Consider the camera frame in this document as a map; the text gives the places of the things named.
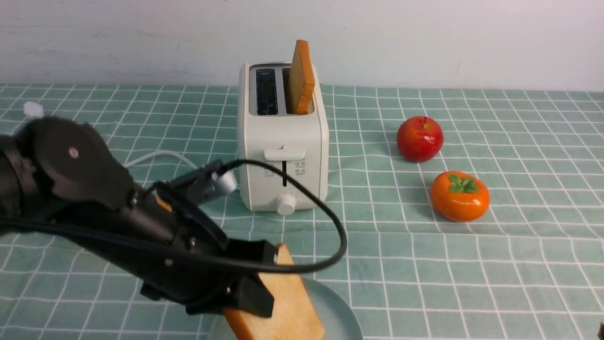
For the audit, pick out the toast slice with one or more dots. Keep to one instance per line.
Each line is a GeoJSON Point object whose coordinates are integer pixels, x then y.
{"type": "Point", "coordinates": [301, 80]}
{"type": "Point", "coordinates": [293, 315]}

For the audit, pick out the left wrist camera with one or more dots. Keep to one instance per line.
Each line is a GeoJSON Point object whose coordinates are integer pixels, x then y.
{"type": "Point", "coordinates": [206, 183]}

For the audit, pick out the white two-slot toaster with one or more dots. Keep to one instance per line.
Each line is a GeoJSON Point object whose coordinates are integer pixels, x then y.
{"type": "Point", "coordinates": [298, 145]}

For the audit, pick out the orange persimmon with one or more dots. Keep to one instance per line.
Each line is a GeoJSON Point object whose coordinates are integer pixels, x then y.
{"type": "Point", "coordinates": [459, 197]}

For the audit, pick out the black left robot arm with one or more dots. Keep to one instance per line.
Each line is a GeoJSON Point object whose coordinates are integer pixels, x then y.
{"type": "Point", "coordinates": [59, 171]}

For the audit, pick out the pale blue plate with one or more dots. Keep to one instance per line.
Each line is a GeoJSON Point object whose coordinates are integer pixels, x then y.
{"type": "Point", "coordinates": [337, 317]}

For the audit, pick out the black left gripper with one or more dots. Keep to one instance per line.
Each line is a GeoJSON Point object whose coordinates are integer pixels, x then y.
{"type": "Point", "coordinates": [179, 255]}

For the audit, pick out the red apple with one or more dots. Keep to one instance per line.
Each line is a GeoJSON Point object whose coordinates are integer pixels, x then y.
{"type": "Point", "coordinates": [419, 139]}

